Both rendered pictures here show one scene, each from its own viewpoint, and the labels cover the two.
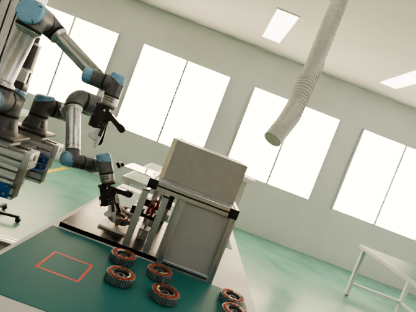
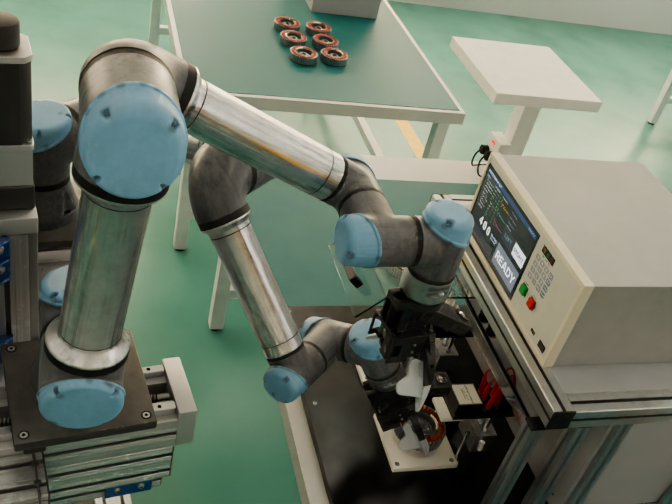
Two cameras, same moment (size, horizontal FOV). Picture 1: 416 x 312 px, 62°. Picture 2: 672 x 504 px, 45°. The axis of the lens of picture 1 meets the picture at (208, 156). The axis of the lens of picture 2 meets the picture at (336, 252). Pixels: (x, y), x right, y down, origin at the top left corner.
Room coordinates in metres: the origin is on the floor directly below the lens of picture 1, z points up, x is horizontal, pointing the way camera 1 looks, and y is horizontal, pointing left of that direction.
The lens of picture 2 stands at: (0.76, 1.02, 2.11)
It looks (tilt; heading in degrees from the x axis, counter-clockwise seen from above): 36 degrees down; 339
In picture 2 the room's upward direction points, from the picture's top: 15 degrees clockwise
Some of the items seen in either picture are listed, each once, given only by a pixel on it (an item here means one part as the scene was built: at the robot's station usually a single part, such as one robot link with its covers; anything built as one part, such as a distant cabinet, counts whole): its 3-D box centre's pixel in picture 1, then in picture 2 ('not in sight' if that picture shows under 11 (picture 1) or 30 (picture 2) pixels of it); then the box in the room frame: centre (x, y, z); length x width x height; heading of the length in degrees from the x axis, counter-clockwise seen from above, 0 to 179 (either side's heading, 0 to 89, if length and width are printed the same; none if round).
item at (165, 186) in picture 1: (195, 188); (570, 295); (1.92, 0.00, 1.09); 0.68 x 0.44 x 0.05; 1
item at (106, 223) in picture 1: (116, 226); (414, 439); (1.79, 0.32, 0.78); 0.15 x 0.15 x 0.01; 1
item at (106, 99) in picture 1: (109, 101); (427, 282); (1.62, 0.52, 1.37); 0.08 x 0.08 x 0.05
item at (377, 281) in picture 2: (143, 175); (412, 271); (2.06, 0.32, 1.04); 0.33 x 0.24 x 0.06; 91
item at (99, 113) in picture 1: (102, 117); (408, 320); (1.62, 0.53, 1.29); 0.09 x 0.08 x 0.12; 100
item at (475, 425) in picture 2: (143, 232); (477, 430); (1.79, 0.17, 0.80); 0.08 x 0.05 x 0.06; 1
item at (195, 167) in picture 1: (203, 168); (597, 254); (1.91, 0.00, 1.22); 0.44 x 0.39 x 0.20; 1
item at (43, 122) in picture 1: (36, 121); (40, 189); (2.23, 1.11, 1.09); 0.15 x 0.15 x 0.10
